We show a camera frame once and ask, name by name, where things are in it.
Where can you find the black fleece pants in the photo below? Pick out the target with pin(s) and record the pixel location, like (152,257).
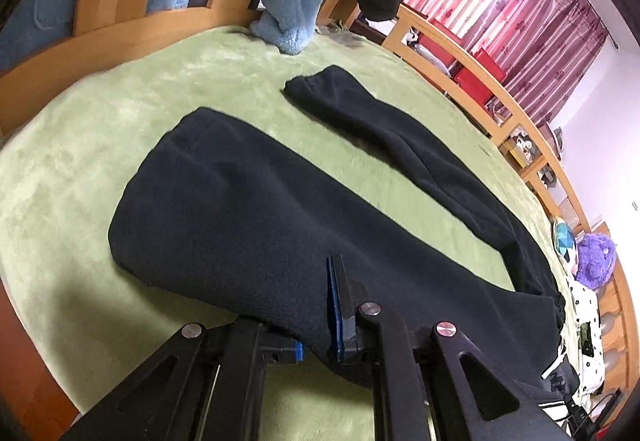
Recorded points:
(221,212)

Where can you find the purple plush toy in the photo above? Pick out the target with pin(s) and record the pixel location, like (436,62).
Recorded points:
(596,260)

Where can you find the teal patterned pillow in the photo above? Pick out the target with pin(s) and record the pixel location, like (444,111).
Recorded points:
(564,244)

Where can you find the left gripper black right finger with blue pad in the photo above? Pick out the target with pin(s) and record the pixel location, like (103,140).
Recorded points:
(441,387)

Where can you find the red patterned curtain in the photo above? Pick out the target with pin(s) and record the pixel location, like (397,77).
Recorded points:
(543,47)

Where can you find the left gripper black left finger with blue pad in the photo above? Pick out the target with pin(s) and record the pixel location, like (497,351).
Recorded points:
(202,384)

